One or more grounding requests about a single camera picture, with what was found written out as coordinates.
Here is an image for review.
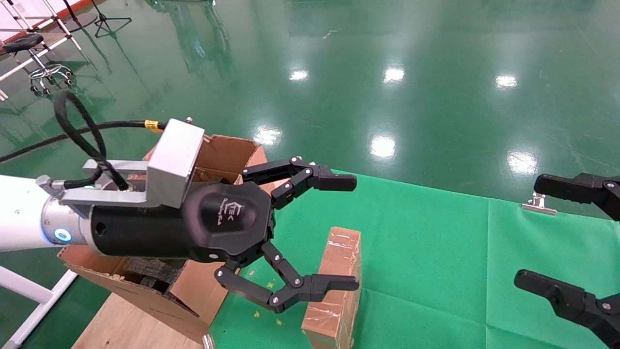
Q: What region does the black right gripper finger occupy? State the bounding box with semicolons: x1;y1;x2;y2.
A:
534;173;620;221
514;269;620;349

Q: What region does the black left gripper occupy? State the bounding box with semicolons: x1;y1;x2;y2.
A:
89;156;360;313

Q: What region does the small taped cardboard box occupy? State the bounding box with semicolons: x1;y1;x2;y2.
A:
301;226;362;349

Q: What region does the large open cardboard carton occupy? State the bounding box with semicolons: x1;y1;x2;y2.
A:
57;134;281;345

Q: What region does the green table cloth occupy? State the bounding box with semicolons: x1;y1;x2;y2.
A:
208;169;620;349

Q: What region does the black foam block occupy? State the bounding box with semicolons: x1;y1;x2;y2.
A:
119;257;187;294

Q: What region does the black tripod stand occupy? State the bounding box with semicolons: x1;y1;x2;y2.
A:
91;0;132;38

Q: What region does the black round-base stand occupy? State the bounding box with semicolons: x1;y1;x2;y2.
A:
62;0;99;32

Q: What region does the black seat rolling stool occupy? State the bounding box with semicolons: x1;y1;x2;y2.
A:
1;33;76;96

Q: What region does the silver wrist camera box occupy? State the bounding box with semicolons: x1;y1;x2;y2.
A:
146;118;205;209

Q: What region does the silver camera mounting bracket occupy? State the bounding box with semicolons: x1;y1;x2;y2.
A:
36;159;151;219

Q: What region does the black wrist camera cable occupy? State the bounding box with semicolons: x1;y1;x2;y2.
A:
0;91;168;190

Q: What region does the white table leg frame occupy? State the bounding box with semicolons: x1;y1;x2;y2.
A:
0;266;78;349

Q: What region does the white pipe frame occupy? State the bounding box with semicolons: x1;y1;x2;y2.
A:
0;0;83;101

